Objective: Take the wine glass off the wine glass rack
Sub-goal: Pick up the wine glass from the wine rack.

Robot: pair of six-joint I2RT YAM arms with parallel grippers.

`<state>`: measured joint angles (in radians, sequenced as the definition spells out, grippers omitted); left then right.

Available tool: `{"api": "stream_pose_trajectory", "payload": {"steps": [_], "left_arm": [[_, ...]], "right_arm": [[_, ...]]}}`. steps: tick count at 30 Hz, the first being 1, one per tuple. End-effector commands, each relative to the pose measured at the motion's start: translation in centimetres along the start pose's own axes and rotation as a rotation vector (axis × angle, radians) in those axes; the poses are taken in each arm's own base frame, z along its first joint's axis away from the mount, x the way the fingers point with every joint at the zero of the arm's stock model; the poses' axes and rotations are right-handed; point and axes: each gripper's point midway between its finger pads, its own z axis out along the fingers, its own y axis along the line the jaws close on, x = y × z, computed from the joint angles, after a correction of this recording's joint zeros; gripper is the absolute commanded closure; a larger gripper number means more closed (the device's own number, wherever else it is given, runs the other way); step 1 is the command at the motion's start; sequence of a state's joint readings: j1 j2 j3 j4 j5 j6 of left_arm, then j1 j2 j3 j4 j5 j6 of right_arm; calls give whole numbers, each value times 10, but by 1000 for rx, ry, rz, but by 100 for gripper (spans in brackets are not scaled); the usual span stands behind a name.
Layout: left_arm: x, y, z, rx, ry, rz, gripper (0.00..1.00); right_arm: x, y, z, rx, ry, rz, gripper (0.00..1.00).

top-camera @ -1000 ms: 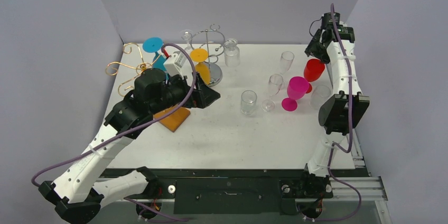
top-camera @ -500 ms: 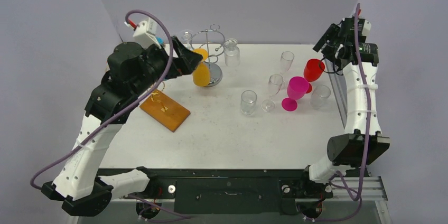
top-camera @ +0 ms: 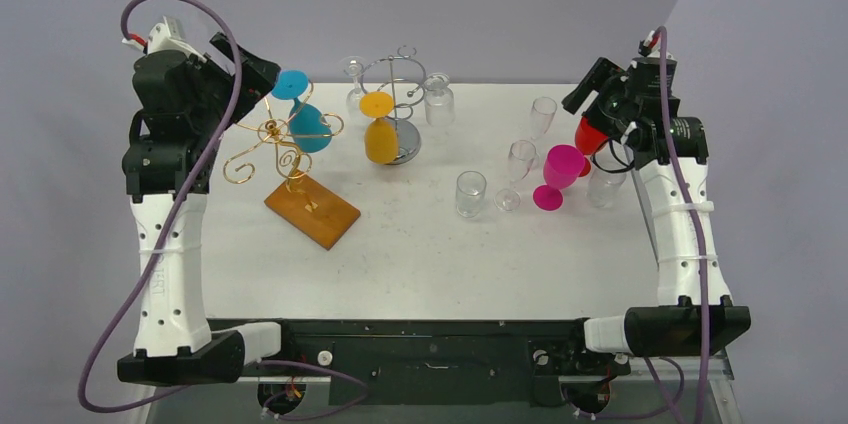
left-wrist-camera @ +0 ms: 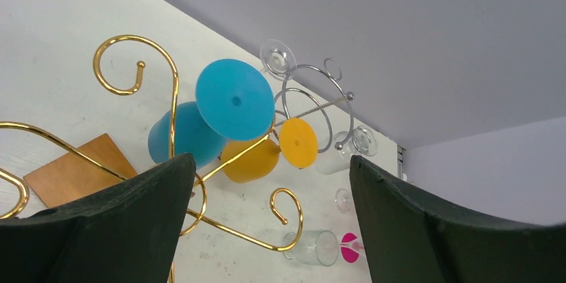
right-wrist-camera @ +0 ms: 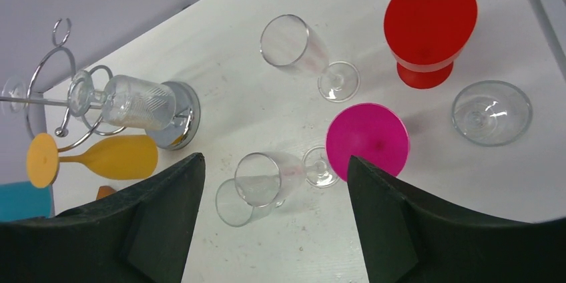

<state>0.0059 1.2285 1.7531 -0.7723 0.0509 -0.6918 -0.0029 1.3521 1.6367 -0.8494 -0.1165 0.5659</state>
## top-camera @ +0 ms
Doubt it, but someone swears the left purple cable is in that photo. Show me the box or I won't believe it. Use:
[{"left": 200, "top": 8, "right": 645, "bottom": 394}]
[{"left": 77, "top": 0, "right": 371, "bottom": 422}]

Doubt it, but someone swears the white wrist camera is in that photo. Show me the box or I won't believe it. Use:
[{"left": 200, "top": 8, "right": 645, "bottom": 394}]
[
  {"left": 122, "top": 16, "right": 205, "bottom": 61},
  {"left": 634, "top": 30, "right": 663, "bottom": 66}
]

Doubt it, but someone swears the chrome wire glass rack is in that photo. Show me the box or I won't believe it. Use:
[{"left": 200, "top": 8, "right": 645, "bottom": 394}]
[{"left": 362, "top": 45, "right": 426, "bottom": 166}]

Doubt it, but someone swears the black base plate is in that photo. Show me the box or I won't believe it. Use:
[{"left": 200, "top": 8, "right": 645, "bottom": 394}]
[{"left": 205, "top": 318, "right": 631, "bottom": 408}]

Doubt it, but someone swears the gold wire glass rack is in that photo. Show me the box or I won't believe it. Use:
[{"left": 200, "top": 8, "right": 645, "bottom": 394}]
[{"left": 222, "top": 97, "right": 361, "bottom": 250}]

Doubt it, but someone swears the pink wine glass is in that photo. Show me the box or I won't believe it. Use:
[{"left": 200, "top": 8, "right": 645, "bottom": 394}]
[{"left": 533, "top": 144, "right": 586, "bottom": 211}]

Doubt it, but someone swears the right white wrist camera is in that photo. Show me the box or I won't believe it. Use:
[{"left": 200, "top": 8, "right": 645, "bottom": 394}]
[{"left": 634, "top": 30, "right": 663, "bottom": 66}]

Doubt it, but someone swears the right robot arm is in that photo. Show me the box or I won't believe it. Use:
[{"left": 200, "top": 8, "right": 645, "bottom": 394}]
[{"left": 562, "top": 55, "right": 751, "bottom": 371}]

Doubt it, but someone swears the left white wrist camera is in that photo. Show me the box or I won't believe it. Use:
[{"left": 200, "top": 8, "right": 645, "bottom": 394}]
[{"left": 122, "top": 16, "right": 205, "bottom": 61}]

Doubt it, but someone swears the yellow wine glass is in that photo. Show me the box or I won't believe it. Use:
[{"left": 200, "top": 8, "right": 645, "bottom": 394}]
[{"left": 359, "top": 91, "right": 399, "bottom": 165}]

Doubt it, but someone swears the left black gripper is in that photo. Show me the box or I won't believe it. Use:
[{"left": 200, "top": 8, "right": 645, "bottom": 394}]
[{"left": 189, "top": 35, "right": 279, "bottom": 137}]

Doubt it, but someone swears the blue wine glass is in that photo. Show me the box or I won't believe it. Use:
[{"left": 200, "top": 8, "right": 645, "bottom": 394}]
[{"left": 271, "top": 70, "right": 332, "bottom": 154}]

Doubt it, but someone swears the red wine glass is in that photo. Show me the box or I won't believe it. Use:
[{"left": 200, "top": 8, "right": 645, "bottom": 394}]
[{"left": 574, "top": 116, "right": 608, "bottom": 177}]

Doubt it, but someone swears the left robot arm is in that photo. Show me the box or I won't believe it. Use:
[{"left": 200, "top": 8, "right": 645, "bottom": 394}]
[{"left": 117, "top": 24, "right": 299, "bottom": 386}]

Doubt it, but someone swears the clear ribbed glass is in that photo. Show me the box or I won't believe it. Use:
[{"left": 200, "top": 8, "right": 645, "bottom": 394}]
[{"left": 423, "top": 73, "right": 455, "bottom": 126}]

